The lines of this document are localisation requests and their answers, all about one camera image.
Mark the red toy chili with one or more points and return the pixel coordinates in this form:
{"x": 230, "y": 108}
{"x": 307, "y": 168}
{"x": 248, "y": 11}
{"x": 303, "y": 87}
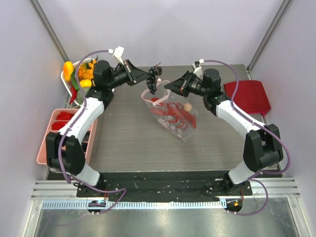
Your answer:
{"x": 73, "y": 95}

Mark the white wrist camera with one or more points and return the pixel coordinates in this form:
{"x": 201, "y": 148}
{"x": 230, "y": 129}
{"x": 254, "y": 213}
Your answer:
{"x": 197, "y": 69}
{"x": 117, "y": 54}

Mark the red folded cloth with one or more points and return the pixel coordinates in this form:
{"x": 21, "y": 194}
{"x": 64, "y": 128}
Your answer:
{"x": 251, "y": 97}

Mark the yellow toy lemon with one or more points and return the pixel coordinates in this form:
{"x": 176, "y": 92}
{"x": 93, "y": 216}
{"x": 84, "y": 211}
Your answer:
{"x": 85, "y": 83}

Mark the black toy grapes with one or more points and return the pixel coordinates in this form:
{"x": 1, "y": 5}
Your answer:
{"x": 155, "y": 72}

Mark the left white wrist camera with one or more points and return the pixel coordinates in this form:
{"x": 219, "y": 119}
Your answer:
{"x": 117, "y": 54}

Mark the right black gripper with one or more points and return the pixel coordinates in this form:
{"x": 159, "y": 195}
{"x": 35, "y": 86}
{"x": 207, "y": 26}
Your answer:
{"x": 185, "y": 82}

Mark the yellow orange toy pepper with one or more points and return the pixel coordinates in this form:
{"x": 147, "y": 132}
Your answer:
{"x": 68, "y": 69}

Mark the red felt pieces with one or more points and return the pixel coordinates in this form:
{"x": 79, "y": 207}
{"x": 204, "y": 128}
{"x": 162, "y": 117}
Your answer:
{"x": 61, "y": 120}

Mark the white plastic basket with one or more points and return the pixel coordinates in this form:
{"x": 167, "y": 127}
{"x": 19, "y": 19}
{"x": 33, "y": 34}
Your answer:
{"x": 68, "y": 85}

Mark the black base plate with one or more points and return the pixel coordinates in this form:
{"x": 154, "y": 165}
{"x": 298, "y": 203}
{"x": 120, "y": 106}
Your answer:
{"x": 172, "y": 186}

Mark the green toy pumpkin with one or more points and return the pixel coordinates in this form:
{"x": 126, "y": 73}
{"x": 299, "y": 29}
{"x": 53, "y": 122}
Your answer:
{"x": 80, "y": 98}

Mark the beige toy garlic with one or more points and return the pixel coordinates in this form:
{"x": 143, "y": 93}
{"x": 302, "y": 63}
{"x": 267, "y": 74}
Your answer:
{"x": 187, "y": 107}

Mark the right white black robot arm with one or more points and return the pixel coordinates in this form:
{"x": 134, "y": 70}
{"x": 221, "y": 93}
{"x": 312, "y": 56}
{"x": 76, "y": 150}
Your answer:
{"x": 262, "y": 146}

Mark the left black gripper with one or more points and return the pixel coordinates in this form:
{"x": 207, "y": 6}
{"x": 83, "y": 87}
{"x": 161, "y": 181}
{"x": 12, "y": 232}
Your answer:
{"x": 134, "y": 75}

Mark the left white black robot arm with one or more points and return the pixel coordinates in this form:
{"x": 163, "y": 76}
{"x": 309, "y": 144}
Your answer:
{"x": 63, "y": 148}

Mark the clear zip top bag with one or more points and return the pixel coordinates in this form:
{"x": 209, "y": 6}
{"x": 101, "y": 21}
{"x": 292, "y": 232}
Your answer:
{"x": 165, "y": 94}

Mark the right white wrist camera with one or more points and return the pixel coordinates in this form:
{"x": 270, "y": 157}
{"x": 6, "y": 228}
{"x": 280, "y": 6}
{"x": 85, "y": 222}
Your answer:
{"x": 197, "y": 69}

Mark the green toy chili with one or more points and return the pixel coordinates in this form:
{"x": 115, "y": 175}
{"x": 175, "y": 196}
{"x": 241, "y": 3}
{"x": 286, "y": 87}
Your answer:
{"x": 74, "y": 81}

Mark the red plastic lobster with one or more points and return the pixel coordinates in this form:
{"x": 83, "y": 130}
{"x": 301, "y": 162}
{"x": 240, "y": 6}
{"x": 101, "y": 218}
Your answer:
{"x": 174, "y": 114}

